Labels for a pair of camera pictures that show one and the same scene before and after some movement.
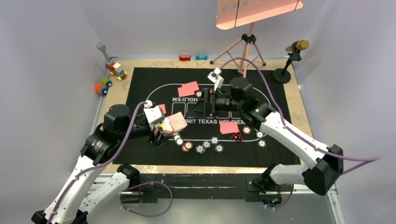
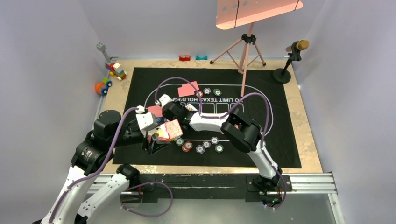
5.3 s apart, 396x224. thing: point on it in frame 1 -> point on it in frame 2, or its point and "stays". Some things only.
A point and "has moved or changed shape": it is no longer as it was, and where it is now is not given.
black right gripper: [207, 105] -> [181, 106]
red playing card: [188, 89] stays
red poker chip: [198, 94] stays
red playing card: [188, 89] stays
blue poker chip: [206, 144] stays
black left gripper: [157, 140] -> [155, 144]
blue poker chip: [214, 140] stays
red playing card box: [175, 122] has moved or changed shape
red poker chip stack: [187, 146] stays
